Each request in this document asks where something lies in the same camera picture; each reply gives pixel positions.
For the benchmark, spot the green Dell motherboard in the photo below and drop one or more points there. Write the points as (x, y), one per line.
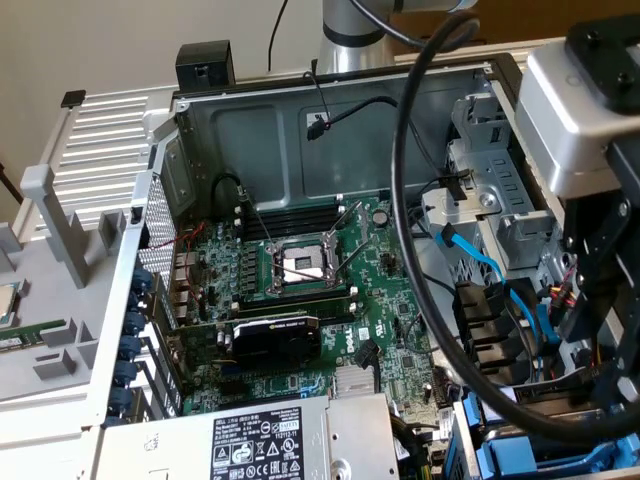
(370, 300)

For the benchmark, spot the small black table cap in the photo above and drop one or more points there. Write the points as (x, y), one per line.
(73, 98)

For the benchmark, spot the green RAM stick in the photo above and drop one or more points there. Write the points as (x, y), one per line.
(295, 301)
(30, 334)

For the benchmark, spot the CPU socket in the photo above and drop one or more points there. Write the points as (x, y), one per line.
(300, 262)

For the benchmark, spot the metal locking lever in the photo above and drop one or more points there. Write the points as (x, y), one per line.
(304, 273)
(257, 220)

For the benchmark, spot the brown cardboard box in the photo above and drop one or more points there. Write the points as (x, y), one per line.
(525, 20)

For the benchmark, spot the blue plastic latch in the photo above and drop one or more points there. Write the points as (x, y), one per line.
(547, 325)

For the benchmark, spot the open grey PC case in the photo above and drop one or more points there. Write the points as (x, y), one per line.
(250, 140)

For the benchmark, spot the dark blue slot clip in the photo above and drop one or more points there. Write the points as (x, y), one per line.
(120, 400)
(134, 324)
(135, 301)
(126, 373)
(142, 278)
(131, 347)

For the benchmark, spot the black graphics card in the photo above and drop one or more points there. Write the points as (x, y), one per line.
(275, 342)

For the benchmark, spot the round coin cell battery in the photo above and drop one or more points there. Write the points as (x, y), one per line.
(381, 217)

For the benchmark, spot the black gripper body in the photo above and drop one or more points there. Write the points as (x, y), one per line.
(625, 210)

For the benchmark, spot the silver chipset heatsink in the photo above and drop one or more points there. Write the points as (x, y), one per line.
(355, 382)

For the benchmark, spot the hard drive in blue caddy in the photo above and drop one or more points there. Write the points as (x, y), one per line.
(462, 450)

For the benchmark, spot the metal socket cover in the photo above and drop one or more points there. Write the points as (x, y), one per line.
(362, 220)

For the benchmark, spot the grey power supply unit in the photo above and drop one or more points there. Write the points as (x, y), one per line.
(175, 450)

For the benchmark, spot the silver CPU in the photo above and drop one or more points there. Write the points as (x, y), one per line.
(7, 305)

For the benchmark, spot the grey plastic parts rack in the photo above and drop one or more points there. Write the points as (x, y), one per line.
(60, 310)

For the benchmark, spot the grey optical drive cage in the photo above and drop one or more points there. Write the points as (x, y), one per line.
(500, 170)

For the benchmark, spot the black box with bolts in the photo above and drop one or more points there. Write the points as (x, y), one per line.
(205, 62)

